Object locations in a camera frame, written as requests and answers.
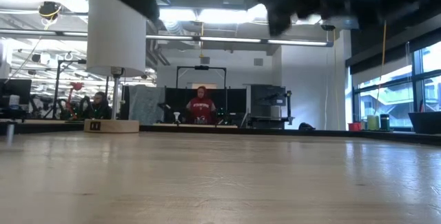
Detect black tripod stand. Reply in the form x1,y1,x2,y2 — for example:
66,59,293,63
44,58,88,120

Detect red articulated stand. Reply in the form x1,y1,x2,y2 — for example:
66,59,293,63
63,81,85,120

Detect person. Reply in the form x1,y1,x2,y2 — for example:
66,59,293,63
185,85,218,125
79,91,113,121

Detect white cylindrical cup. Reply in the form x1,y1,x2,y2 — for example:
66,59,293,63
83,0,147,134

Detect black equipment cabinet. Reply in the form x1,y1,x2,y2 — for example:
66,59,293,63
245,83,294,130

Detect grey fabric partition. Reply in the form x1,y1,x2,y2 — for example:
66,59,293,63
127,85,167,126

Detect black bin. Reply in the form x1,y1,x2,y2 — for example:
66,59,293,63
408,111,441,135

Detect black computer monitor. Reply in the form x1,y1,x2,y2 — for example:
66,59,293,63
0,78,32,107

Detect black overhead gantry frame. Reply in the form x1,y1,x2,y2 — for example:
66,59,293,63
176,65,228,90

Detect green container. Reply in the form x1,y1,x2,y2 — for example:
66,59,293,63
367,114,380,132

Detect large window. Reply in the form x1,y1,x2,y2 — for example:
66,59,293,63
351,41,441,129

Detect long linear ceiling light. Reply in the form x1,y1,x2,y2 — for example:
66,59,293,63
145,34,334,48

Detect dome ceiling camera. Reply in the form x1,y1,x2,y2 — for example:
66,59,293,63
38,0,63,21

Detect black partition panel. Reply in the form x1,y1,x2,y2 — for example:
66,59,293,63
164,86,247,125

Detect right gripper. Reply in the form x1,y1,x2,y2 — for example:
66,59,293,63
246,0,441,36

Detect dark tumbler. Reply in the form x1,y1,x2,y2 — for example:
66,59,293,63
380,113,391,132

